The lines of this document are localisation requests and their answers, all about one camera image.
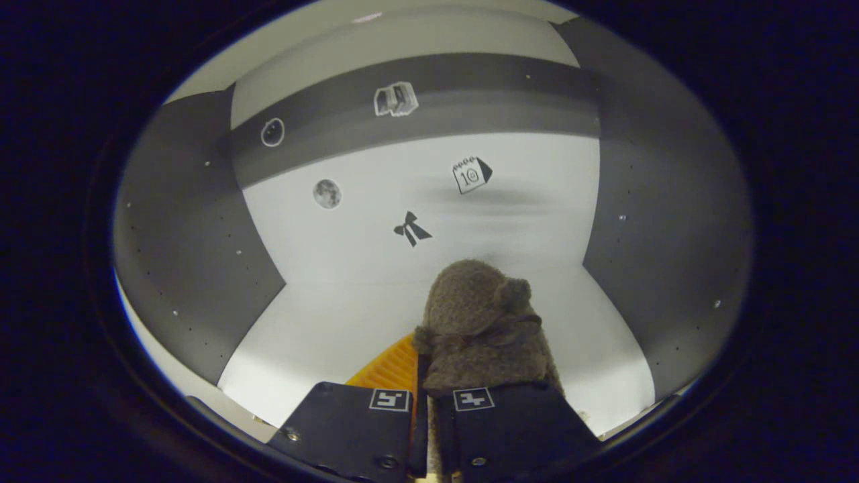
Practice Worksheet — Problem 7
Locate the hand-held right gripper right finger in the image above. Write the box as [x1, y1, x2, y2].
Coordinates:
[436, 381, 603, 483]

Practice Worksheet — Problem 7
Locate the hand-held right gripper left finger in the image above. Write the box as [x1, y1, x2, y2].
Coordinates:
[267, 332, 430, 482]

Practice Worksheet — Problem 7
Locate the brown plush shoe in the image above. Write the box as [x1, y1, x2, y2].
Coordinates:
[411, 259, 566, 480]

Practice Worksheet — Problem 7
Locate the white shoe cabinet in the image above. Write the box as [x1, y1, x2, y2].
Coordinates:
[113, 0, 756, 447]

